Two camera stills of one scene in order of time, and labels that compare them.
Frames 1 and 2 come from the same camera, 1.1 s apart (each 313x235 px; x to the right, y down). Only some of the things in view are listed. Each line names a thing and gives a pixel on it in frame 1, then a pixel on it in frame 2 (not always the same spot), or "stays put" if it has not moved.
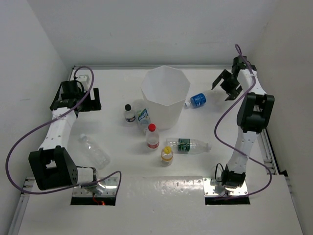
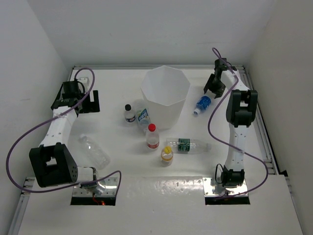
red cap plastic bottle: [152, 137] stays put
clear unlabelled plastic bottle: [97, 157] stays put
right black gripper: [234, 91] -> [218, 92]
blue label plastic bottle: [197, 100] -> [203, 103]
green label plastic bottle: [185, 146] stays put
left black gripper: [92, 105] stays put
